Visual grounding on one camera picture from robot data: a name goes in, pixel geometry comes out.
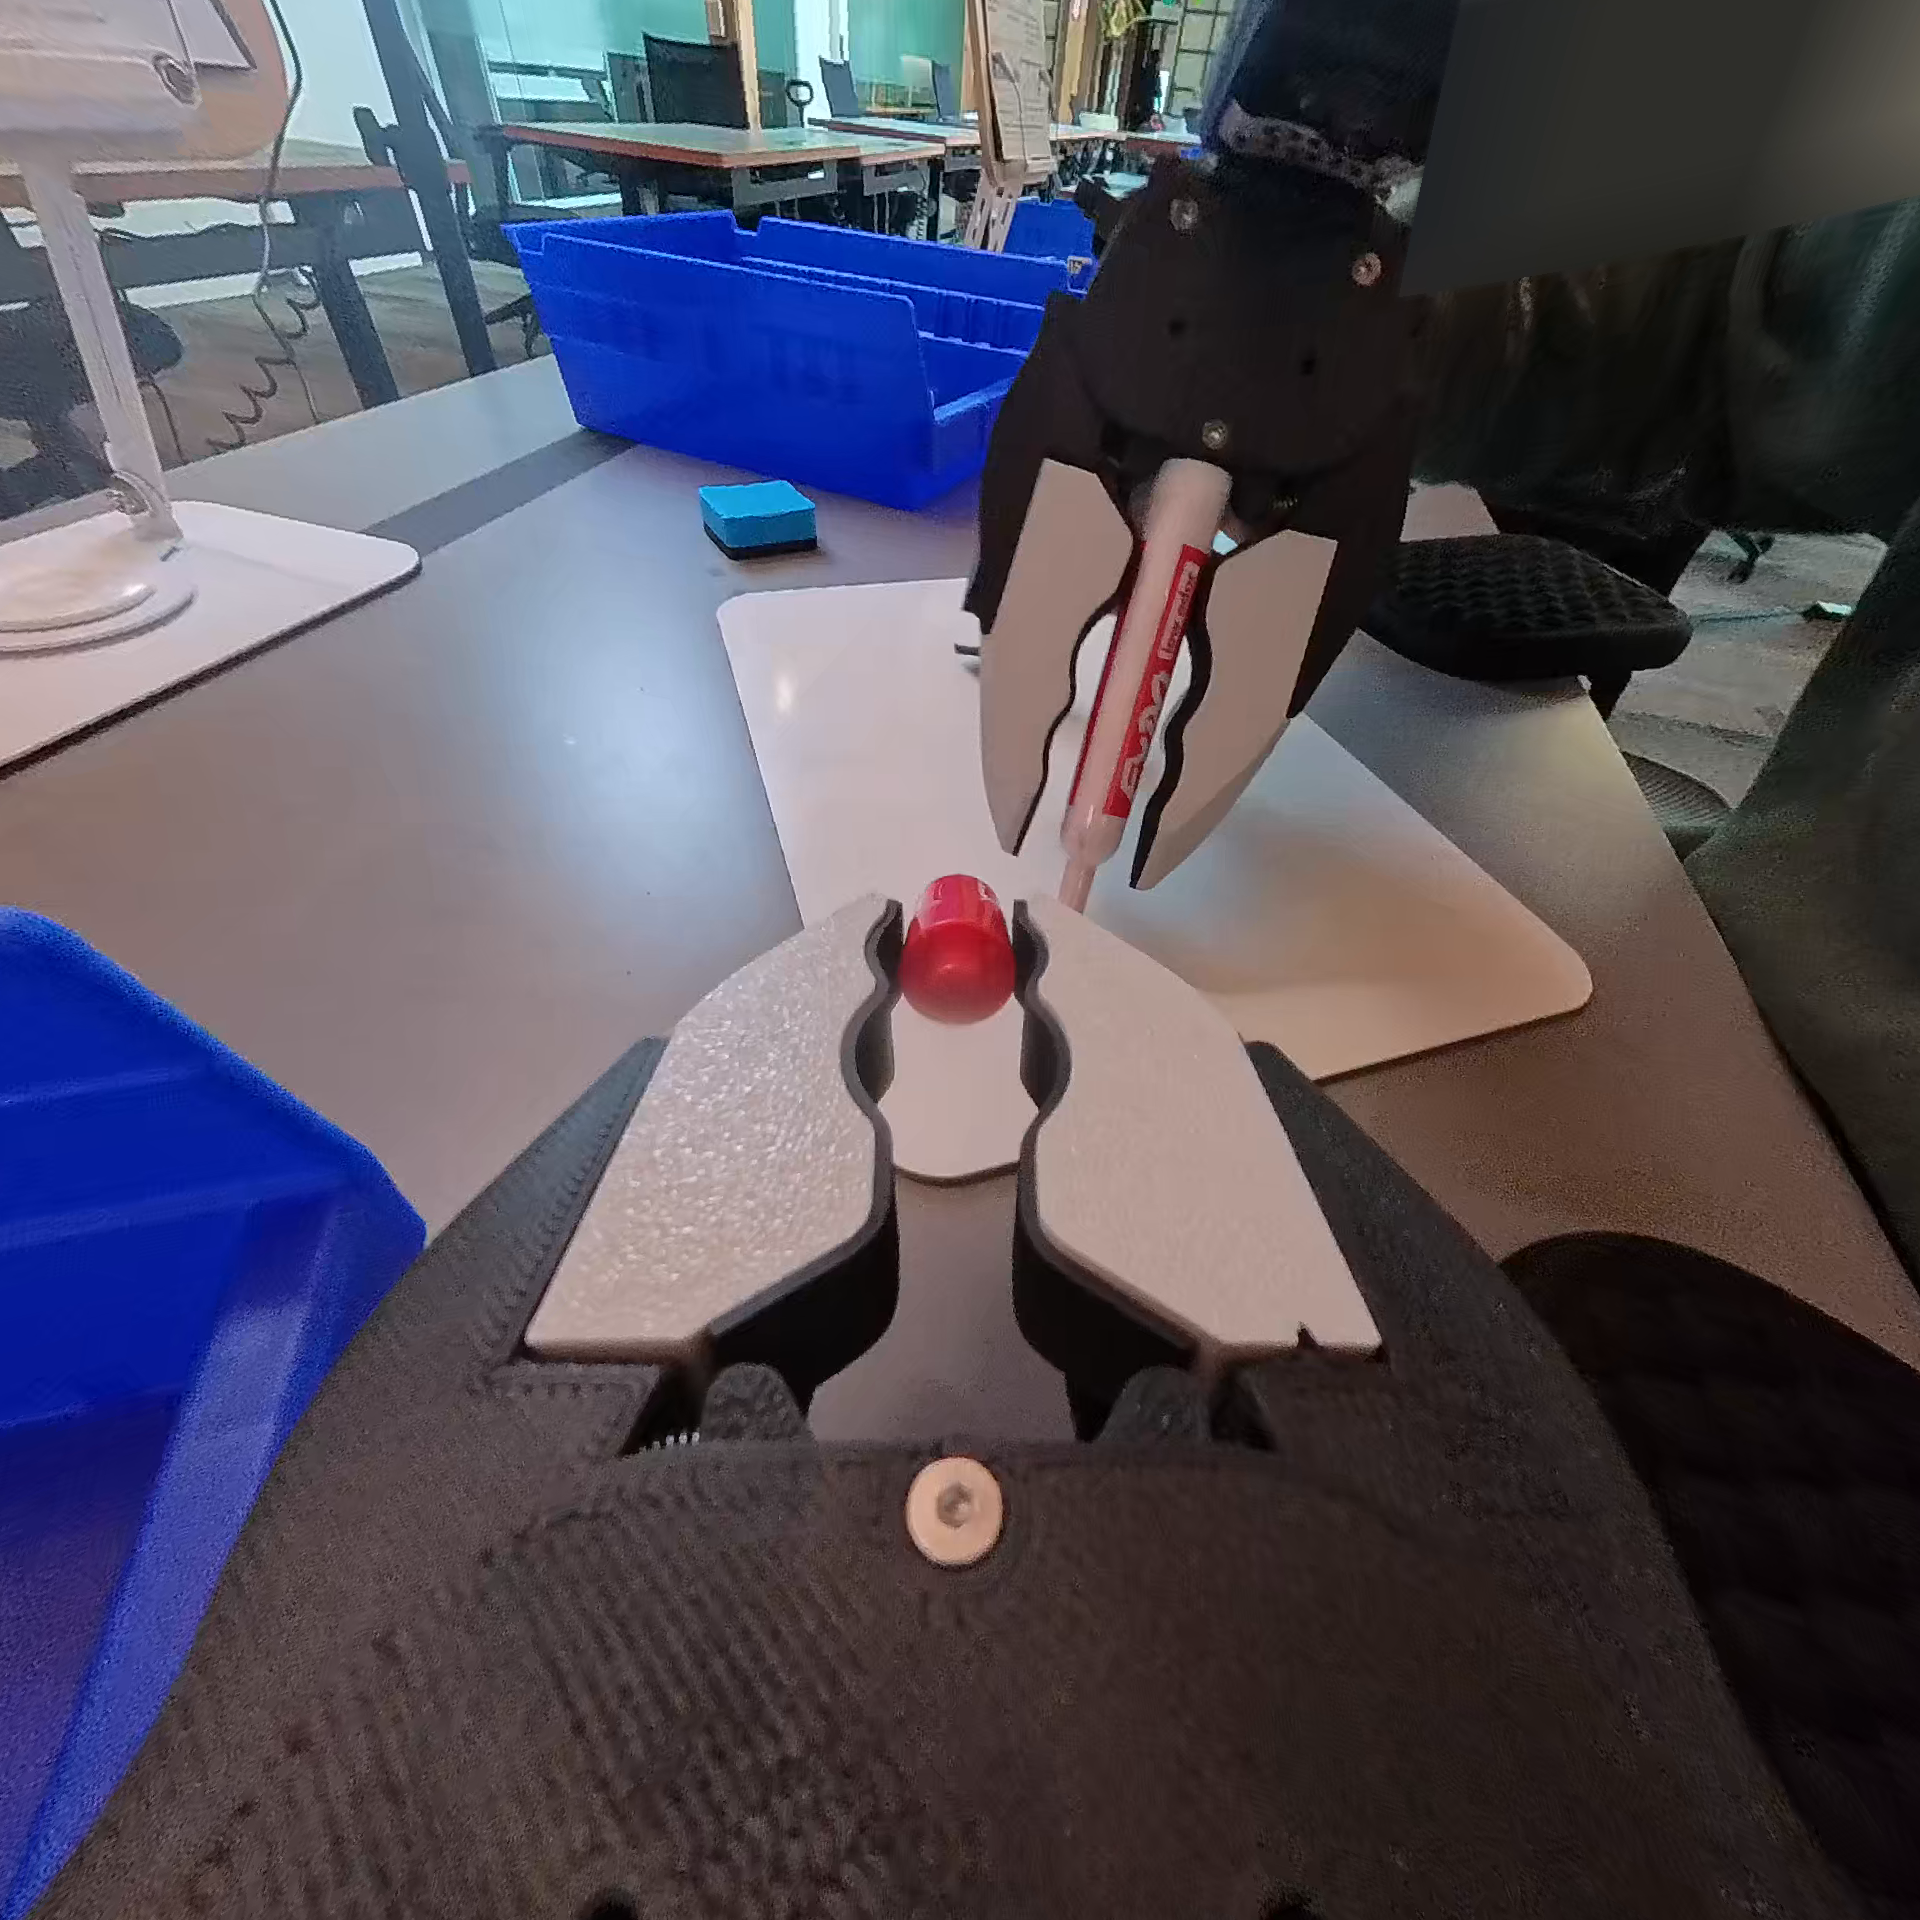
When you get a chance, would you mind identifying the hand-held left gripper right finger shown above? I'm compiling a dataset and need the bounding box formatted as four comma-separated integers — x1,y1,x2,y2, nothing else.
1012,900,1386,1383

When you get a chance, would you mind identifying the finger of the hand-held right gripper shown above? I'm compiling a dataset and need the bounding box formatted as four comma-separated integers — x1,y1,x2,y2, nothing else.
1131,526,1347,894
978,460,1161,858

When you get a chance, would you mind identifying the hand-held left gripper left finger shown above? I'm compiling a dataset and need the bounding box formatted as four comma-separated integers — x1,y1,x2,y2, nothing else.
526,896,902,1376

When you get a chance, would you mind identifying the red whiteboard marker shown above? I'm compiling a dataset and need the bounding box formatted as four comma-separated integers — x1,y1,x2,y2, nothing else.
1055,460,1238,912

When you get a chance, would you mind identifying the blue whiteboard eraser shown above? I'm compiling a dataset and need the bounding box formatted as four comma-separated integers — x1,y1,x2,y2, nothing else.
700,478,826,562

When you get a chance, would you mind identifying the red marker cap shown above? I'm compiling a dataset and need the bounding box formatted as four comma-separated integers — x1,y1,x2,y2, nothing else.
899,873,1025,1024

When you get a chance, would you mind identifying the blue open-front storage bin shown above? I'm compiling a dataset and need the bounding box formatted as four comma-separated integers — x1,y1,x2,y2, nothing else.
0,911,427,1920

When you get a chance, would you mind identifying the small blue storage bin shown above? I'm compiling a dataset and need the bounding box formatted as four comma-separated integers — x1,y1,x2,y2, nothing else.
999,193,1107,280

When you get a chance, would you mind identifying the black mesh chair armrest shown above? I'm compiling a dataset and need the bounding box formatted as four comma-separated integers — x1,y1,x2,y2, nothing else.
1361,534,1701,688
1501,1226,1920,1920

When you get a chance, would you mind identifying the wooden desk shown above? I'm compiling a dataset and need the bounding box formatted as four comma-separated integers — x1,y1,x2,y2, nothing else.
479,114,975,236

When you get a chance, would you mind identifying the person's green sweatshirt torso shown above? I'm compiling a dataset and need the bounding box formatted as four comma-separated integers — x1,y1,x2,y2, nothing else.
1681,505,1920,1279

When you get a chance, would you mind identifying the black metal table leg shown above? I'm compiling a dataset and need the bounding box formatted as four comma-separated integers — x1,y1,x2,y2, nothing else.
355,0,505,378

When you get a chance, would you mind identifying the black office chair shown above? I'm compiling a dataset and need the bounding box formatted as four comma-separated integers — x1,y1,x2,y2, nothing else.
0,217,188,519

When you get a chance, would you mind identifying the white paper sign board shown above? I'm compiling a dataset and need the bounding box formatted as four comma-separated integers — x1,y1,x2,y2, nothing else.
0,0,301,167

